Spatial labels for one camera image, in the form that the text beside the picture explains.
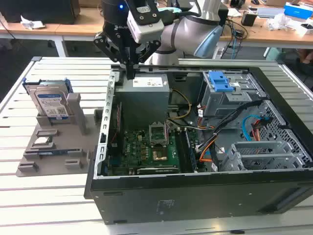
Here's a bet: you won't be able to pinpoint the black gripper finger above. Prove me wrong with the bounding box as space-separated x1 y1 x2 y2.
131 40 162 80
92 31 132 80

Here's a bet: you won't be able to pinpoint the hard disk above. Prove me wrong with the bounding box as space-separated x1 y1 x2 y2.
22 77 74 121

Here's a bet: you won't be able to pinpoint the red yellow power wire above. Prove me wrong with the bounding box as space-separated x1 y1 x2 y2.
251 117 272 142

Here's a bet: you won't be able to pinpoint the silver disk bay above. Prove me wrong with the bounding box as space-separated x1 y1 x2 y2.
228 141 306 172

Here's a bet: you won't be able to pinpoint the wooden office desk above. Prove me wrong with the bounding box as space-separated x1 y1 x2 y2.
0 6 108 58
215 3 313 51

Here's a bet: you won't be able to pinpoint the grey power supply unit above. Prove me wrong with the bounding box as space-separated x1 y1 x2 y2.
114 73 171 124

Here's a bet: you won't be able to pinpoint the white power strip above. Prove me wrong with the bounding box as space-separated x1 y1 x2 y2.
212 46 224 59

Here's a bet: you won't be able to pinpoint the blue plastic drive latch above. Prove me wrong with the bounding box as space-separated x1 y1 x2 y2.
208 70 236 93

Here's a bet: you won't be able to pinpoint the large black box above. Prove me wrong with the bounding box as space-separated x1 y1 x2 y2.
0 0 81 25

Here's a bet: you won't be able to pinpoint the crumpled white paper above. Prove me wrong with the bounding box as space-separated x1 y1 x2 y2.
21 15 45 30

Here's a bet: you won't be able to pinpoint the CPU socket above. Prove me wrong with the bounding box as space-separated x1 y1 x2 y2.
148 121 170 147

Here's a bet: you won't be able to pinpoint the silver metal drive cage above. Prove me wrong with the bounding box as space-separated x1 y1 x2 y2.
199 70 267 120

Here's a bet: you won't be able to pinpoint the green motherboard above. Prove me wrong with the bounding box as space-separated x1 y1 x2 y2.
107 127 196 176

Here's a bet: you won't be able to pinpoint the black RAM slot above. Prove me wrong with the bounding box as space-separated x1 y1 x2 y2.
184 128 198 172
176 129 188 172

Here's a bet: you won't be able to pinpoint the small black cube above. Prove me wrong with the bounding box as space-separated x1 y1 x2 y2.
241 12 257 27

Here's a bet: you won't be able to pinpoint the bronze chipset heatsink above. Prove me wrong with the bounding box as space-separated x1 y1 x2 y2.
152 149 168 162

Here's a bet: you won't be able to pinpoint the grey parts rack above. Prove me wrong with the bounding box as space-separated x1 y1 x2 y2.
16 93 103 178

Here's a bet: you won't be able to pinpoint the RAM stick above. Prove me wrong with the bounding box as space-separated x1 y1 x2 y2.
24 148 81 156

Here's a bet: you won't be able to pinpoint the black graphics card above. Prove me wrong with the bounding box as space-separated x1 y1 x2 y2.
129 165 180 176

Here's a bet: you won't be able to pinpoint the clear plastic bags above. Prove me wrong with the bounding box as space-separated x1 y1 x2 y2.
266 13 299 32

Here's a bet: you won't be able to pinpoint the black PC case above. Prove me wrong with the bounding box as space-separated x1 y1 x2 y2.
84 64 313 225

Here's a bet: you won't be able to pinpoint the blue cardboard box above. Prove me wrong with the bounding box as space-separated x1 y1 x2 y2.
283 1 313 19

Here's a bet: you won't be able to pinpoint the white cardboard box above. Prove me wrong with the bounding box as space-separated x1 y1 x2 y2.
295 23 313 36

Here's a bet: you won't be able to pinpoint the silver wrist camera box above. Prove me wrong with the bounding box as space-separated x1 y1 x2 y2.
126 0 164 44

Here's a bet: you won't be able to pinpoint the black cable bundle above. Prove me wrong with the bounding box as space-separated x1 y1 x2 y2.
195 99 266 154

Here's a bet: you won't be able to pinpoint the orange data wire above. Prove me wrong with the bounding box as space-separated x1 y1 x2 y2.
199 138 221 164

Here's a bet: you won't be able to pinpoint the blue data wire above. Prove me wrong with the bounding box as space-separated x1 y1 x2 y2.
243 114 269 142

